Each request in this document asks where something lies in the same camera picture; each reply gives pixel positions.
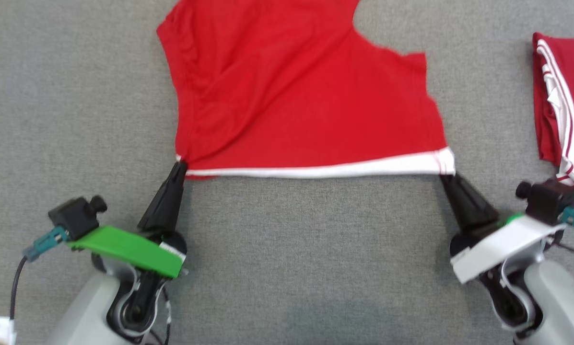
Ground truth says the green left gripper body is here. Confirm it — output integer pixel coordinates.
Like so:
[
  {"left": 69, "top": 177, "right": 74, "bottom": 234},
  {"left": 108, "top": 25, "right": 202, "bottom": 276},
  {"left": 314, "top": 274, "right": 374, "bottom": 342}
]
[{"left": 66, "top": 225, "right": 187, "bottom": 279}]

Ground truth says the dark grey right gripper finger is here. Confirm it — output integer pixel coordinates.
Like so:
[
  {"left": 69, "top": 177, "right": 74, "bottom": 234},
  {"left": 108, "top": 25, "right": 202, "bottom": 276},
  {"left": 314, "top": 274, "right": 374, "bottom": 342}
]
[
  {"left": 447, "top": 173, "right": 501, "bottom": 233},
  {"left": 439, "top": 174, "right": 480, "bottom": 233}
]

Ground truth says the teal left camera connector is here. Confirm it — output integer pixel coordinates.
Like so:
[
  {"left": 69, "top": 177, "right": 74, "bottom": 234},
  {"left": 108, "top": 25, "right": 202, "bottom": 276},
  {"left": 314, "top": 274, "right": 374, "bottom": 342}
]
[{"left": 23, "top": 226, "right": 70, "bottom": 262}]

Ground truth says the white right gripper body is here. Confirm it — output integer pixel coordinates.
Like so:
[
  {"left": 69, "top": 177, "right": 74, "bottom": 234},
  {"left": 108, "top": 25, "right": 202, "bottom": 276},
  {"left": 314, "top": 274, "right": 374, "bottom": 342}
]
[{"left": 450, "top": 214, "right": 566, "bottom": 285}]

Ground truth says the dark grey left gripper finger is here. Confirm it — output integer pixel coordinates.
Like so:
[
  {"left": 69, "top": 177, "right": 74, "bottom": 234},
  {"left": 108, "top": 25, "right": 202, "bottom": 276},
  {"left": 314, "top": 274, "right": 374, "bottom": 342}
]
[
  {"left": 137, "top": 162, "right": 182, "bottom": 232},
  {"left": 157, "top": 162, "right": 188, "bottom": 232}
]

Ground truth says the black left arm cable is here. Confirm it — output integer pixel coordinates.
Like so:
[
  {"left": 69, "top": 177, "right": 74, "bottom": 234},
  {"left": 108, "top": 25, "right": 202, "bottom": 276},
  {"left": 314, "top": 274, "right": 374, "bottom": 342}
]
[{"left": 10, "top": 256, "right": 28, "bottom": 321}]

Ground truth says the red Bulls shorts white hem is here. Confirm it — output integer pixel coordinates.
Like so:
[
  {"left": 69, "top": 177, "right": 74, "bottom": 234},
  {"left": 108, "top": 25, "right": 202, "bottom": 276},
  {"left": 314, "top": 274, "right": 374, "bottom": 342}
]
[{"left": 156, "top": 0, "right": 456, "bottom": 180}]

